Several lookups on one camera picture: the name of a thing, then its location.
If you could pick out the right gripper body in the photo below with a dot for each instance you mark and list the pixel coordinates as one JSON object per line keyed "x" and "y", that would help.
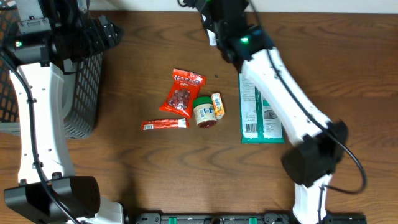
{"x": 212, "y": 24}

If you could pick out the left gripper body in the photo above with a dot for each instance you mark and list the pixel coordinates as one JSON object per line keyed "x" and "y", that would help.
{"x": 78, "y": 40}

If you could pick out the red snack bag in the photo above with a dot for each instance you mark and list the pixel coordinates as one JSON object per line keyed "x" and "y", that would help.
{"x": 183, "y": 92}

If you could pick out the small orange packet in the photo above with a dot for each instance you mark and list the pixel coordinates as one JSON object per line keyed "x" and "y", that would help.
{"x": 218, "y": 105}

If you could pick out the green-lid seasoning jar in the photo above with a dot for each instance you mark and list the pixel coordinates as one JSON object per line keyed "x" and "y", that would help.
{"x": 204, "y": 112}

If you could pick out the green 3M product package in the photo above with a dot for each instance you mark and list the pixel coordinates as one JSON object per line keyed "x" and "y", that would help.
{"x": 259, "y": 123}

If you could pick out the red stick packet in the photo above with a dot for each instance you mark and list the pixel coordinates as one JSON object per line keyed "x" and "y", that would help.
{"x": 165, "y": 124}

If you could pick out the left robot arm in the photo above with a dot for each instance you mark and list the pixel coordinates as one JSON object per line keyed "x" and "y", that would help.
{"x": 49, "y": 190}

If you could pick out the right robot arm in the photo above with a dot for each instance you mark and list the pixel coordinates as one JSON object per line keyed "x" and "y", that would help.
{"x": 314, "y": 137}

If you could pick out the white barcode scanner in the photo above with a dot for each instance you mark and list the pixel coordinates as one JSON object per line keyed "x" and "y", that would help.
{"x": 211, "y": 35}

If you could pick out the grey plastic mesh basket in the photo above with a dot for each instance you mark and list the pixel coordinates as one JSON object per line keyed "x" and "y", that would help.
{"x": 66, "y": 91}

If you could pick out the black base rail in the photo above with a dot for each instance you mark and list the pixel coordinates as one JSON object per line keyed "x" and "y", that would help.
{"x": 266, "y": 218}

